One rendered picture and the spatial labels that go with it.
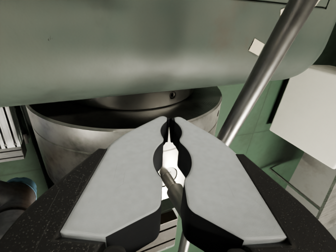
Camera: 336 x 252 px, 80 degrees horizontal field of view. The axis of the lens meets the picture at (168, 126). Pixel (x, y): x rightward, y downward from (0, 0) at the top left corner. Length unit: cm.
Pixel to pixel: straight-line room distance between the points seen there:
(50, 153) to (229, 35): 25
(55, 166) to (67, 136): 7
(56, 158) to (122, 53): 18
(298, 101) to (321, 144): 44
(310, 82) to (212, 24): 213
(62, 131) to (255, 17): 23
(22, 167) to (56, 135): 155
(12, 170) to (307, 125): 250
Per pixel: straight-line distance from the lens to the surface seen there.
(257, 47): 24
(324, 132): 227
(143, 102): 26
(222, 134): 16
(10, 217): 56
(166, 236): 96
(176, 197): 25
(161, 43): 18
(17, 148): 145
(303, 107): 234
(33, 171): 184
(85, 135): 24
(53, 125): 27
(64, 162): 29
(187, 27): 19
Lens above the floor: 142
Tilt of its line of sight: 52 degrees down
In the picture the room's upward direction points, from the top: 140 degrees clockwise
